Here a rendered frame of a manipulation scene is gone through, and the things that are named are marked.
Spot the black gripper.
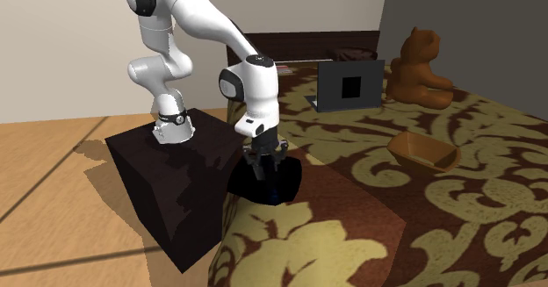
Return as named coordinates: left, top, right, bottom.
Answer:
left=242, top=127, right=290, bottom=181

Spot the black round object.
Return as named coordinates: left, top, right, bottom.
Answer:
left=226, top=152, right=303, bottom=206

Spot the dark robot stand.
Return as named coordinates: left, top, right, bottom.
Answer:
left=105, top=107, right=249, bottom=275

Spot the grey open laptop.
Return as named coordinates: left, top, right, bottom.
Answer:
left=305, top=58, right=386, bottom=114

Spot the dark brown pillow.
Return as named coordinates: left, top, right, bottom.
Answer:
left=333, top=47, right=379, bottom=63

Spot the brown wooden bowl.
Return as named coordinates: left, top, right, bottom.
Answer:
left=386, top=130, right=463, bottom=176

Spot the brown teddy bear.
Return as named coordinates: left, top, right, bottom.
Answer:
left=385, top=25, right=455, bottom=111

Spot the bed with patterned brown cover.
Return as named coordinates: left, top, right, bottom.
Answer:
left=207, top=30, right=548, bottom=287

